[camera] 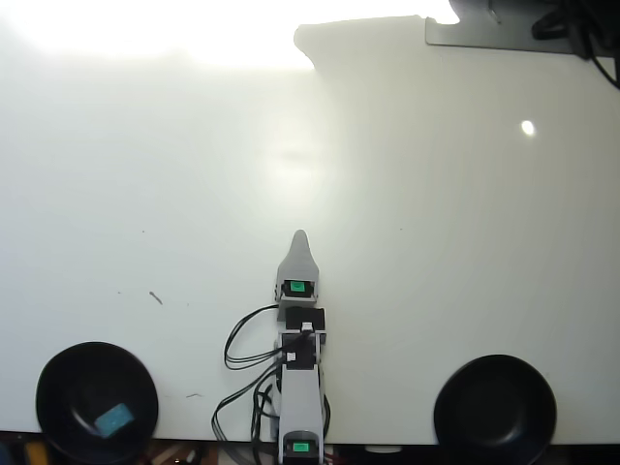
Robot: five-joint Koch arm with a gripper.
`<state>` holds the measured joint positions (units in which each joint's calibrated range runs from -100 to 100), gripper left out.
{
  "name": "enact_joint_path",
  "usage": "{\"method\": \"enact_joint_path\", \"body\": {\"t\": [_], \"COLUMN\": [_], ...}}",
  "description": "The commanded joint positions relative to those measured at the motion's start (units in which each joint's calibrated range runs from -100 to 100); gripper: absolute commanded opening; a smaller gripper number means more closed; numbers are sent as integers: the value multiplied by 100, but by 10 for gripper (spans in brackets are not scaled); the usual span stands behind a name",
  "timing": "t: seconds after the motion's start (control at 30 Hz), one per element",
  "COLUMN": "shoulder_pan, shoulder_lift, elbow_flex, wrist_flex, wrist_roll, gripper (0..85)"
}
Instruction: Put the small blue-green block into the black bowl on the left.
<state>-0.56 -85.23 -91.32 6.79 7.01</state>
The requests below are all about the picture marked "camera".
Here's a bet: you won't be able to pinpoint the black cable bundle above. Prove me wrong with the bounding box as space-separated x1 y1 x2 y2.
530 0 620 91

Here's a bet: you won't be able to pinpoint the black servo cable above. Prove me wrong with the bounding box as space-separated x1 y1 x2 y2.
209 365 283 444
223 303 288 372

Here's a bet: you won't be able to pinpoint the black bowl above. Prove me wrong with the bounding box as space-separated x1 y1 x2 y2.
432 354 558 465
35 341 160 465

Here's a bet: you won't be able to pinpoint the red wires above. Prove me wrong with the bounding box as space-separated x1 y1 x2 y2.
317 448 351 465

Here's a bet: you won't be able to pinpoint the grey metal base plate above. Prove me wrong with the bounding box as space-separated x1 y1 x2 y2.
424 13 591 58

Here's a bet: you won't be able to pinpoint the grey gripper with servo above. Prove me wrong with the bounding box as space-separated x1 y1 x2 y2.
274 229 324 308

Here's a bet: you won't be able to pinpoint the blue foam cube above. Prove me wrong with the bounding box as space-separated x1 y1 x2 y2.
92 401 134 439

